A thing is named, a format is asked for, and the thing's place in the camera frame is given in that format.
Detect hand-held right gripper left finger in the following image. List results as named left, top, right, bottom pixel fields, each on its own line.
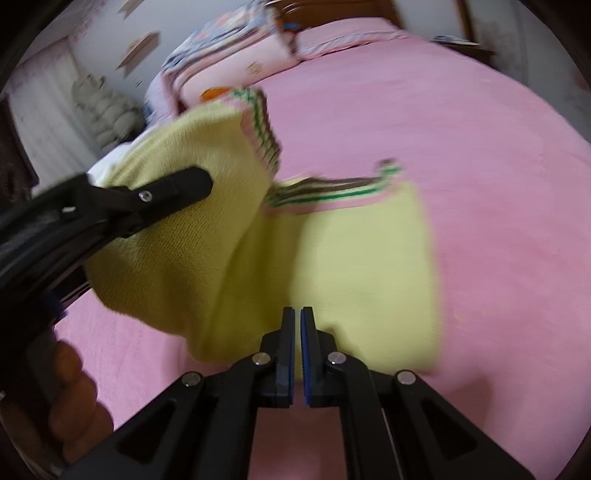
left=58, top=307, right=296, bottom=480

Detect bed with pink sheet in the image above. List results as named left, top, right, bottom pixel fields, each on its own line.
left=53, top=16, right=591, bottom=480

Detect person's left hand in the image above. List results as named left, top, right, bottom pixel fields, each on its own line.
left=23, top=339, right=114, bottom=464

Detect white floral curtain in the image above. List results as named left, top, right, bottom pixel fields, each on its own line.
left=9, top=46, right=93, bottom=185

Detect floral wardrobe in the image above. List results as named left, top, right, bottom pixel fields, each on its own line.
left=457, top=0, right=591, bottom=93

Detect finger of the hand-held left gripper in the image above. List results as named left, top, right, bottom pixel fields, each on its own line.
left=88, top=166, right=214, bottom=241

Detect yellow striped knit cardigan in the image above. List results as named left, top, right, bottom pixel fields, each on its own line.
left=85, top=85, right=446, bottom=374

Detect wooden headboard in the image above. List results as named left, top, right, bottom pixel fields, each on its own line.
left=277, top=0, right=407, bottom=28

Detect folded pink quilt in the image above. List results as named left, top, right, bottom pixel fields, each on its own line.
left=178, top=32, right=296, bottom=104

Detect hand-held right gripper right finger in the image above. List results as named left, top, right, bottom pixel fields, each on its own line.
left=300, top=307, right=536, bottom=480

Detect green puffer jacket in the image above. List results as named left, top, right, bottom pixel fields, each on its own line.
left=71, top=74, right=144, bottom=148

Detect dark furniture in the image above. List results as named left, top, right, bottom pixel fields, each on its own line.
left=0, top=97, right=40, bottom=195

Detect pink pillow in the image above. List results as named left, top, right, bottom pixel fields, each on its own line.
left=293, top=25, right=411, bottom=61

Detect small white cartoon pillow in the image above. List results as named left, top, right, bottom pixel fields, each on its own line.
left=144, top=71, right=181, bottom=121

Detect folded white fleece garment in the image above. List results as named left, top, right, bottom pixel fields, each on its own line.
left=88, top=134, right=153, bottom=185

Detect white paper sheets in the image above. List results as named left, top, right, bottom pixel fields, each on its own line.
left=429, top=34, right=481, bottom=46

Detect wooden nightstand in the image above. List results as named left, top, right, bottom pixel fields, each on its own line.
left=429, top=34, right=497, bottom=70

